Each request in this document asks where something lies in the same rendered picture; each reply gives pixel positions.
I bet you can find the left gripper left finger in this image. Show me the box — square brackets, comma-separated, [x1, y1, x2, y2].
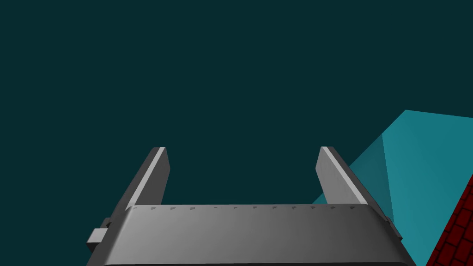
[110, 146, 171, 222]

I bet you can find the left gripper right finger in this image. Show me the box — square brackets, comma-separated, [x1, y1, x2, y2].
[315, 145, 396, 224]

